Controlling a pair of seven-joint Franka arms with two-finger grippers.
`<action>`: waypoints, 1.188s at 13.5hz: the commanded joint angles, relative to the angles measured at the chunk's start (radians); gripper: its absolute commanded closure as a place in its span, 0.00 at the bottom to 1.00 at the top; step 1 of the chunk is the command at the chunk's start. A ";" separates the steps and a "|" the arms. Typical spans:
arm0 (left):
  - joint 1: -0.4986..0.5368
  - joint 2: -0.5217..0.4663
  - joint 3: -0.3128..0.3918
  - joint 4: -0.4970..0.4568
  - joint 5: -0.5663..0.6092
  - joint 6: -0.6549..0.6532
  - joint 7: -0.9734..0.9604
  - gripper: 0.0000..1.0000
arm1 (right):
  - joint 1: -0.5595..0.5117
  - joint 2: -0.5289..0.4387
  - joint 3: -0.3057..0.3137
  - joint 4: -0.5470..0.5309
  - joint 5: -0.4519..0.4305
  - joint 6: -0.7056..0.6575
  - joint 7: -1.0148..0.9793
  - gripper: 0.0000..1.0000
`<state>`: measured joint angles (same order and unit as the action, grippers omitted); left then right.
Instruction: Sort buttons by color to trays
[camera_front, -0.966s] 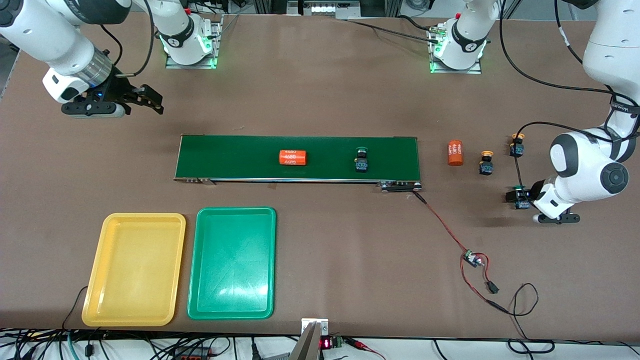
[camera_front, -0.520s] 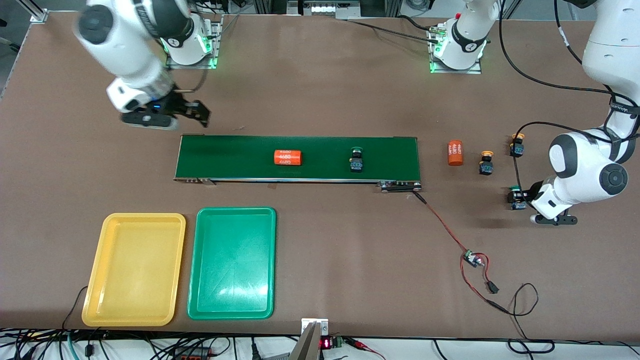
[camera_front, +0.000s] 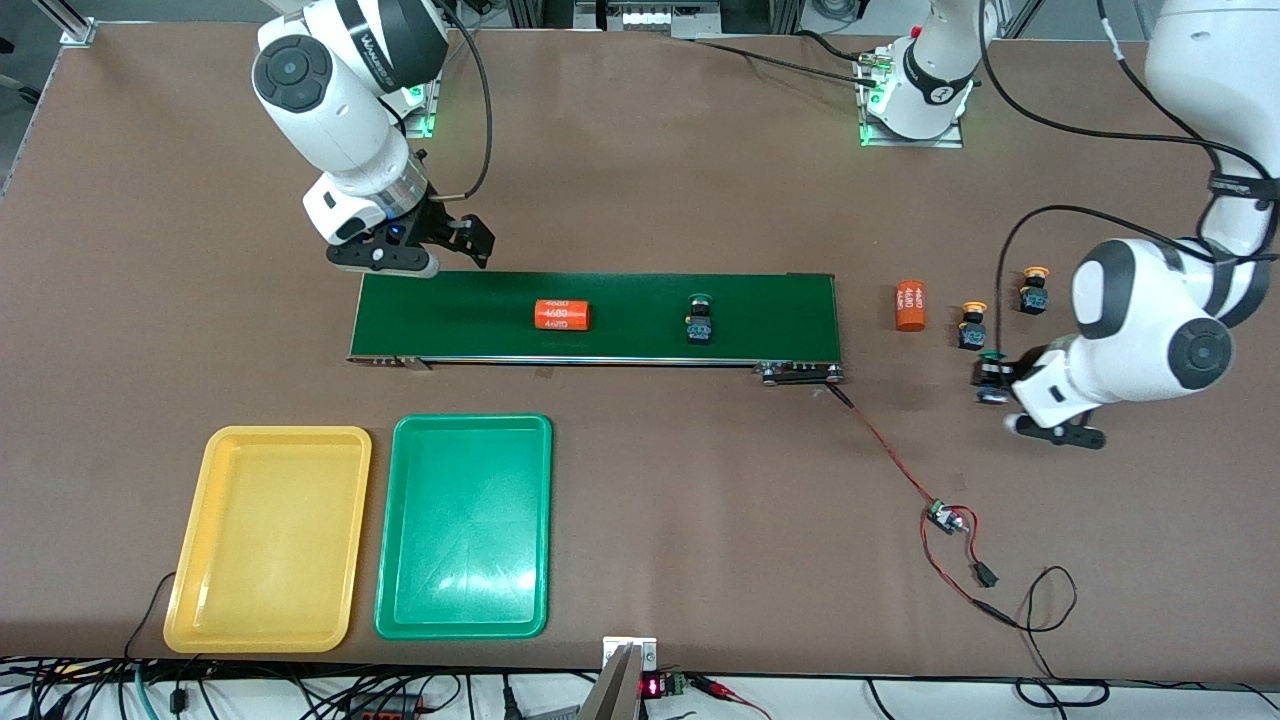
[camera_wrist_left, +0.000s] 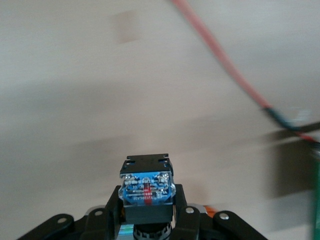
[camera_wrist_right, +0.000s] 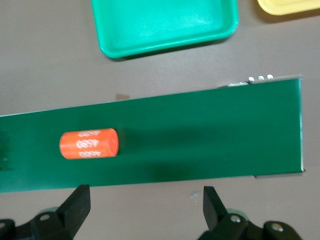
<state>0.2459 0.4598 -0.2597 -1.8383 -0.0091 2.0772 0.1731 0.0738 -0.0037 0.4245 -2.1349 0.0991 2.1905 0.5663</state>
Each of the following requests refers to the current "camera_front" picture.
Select green conveyor belt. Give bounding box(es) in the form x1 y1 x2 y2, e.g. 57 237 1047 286
346 268 846 387

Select grey background device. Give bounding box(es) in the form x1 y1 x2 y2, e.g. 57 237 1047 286
575 0 721 39

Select green plastic tray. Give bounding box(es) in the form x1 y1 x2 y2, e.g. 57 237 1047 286
374 413 554 641

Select yellow plastic tray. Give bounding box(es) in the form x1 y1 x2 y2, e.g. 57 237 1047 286
163 425 373 655

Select orange power strip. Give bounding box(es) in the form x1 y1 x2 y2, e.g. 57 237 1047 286
345 695 426 720

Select red clip leads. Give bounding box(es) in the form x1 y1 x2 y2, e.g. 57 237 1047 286
690 675 776 720

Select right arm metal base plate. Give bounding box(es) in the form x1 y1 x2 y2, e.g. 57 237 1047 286
400 28 446 139

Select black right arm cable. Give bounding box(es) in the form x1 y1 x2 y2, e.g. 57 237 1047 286
425 0 494 206

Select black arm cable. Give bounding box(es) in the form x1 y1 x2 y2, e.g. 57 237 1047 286
425 0 494 206
978 0 1280 346

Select black base cable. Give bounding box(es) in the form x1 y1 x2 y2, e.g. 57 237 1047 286
690 30 881 91

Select aluminium frame profile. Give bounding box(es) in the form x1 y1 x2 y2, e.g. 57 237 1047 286
1205 0 1280 69
35 0 98 46

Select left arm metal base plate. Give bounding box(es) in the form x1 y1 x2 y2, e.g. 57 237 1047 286
858 45 966 149

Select red black conveyor cable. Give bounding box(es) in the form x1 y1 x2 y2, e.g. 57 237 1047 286
825 383 936 509

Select thin black table cable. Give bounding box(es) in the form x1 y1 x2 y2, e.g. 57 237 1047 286
122 571 179 663

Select grey metal camera stand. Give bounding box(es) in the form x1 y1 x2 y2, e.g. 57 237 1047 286
578 636 659 720

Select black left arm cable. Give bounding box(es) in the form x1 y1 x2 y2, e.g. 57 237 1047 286
978 0 1280 346

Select black switch with red lead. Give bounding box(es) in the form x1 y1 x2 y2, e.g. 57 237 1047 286
955 520 1000 588

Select black coiled floor cable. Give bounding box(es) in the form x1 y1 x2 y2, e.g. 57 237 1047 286
1015 678 1111 709

